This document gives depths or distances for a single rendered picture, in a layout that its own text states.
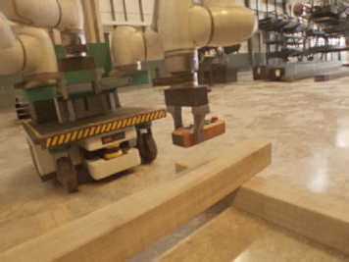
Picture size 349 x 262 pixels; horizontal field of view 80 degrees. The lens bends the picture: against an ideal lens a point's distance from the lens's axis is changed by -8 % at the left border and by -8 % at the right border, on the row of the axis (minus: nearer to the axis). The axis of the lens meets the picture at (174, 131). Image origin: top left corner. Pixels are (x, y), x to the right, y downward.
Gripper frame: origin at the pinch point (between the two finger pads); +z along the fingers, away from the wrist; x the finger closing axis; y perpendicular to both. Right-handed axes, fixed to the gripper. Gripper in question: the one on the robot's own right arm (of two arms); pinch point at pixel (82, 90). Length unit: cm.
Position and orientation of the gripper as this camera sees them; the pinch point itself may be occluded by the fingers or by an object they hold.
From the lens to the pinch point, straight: 96.2
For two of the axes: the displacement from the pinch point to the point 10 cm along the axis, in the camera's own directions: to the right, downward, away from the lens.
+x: -7.7, 2.4, -5.9
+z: 1.2, 9.6, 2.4
